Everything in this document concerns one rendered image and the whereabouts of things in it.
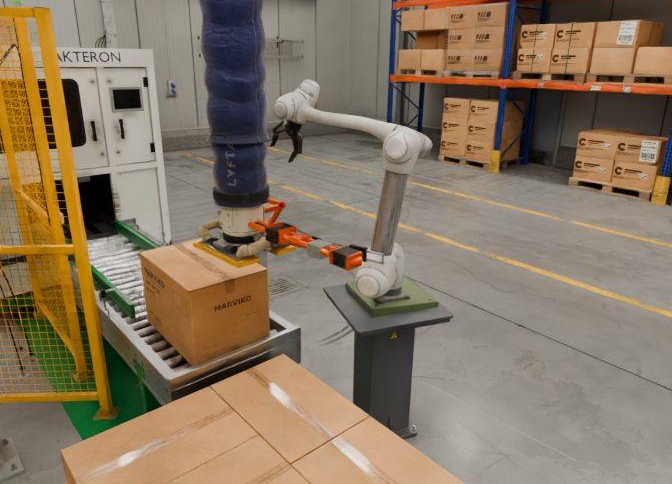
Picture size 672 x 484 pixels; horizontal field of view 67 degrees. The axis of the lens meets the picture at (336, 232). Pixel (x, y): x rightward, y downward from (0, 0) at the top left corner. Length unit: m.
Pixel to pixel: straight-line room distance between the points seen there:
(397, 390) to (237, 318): 0.91
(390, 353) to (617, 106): 8.10
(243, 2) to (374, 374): 1.78
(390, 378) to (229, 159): 1.39
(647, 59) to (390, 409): 6.83
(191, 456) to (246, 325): 0.71
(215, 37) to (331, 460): 1.55
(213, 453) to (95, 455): 0.42
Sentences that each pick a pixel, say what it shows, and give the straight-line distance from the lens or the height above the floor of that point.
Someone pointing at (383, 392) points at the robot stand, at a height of 0.29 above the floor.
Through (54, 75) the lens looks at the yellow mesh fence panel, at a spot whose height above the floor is 1.82.
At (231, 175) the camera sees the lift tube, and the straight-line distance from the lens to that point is 2.00.
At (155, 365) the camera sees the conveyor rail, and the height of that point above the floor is 0.59.
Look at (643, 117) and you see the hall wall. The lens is 9.99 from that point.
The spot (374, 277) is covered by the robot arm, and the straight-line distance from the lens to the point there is 2.23.
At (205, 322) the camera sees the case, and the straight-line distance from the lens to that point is 2.40.
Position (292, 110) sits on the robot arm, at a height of 1.69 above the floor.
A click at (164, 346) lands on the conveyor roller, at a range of 2.75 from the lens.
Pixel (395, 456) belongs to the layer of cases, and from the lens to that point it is 2.02.
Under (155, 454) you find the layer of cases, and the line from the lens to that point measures 2.11.
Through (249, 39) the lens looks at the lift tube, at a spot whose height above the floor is 1.97.
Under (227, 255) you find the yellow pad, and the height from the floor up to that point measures 1.16.
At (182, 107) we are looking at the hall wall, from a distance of 11.73.
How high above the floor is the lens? 1.90
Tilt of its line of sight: 19 degrees down
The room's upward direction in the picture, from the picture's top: 1 degrees clockwise
